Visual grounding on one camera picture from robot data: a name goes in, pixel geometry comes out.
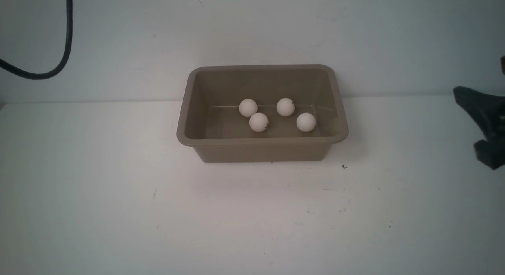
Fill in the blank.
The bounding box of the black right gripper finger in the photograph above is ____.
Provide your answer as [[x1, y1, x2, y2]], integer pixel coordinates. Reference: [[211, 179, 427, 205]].
[[473, 140, 505, 170], [453, 86, 505, 139]]

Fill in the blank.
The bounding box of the white ball with black logo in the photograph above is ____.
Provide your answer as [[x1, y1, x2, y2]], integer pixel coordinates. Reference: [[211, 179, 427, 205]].
[[276, 98, 296, 117]]

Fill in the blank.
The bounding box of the plain white table-tennis ball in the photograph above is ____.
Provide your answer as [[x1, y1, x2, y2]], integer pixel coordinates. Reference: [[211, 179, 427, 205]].
[[239, 99, 258, 118]]

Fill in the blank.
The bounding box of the tan plastic bin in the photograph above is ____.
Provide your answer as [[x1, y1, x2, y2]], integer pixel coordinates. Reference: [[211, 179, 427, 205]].
[[177, 64, 349, 163]]

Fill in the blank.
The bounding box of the black left camera cable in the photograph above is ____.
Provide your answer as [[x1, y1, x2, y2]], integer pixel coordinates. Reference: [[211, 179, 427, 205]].
[[0, 0, 74, 80]]

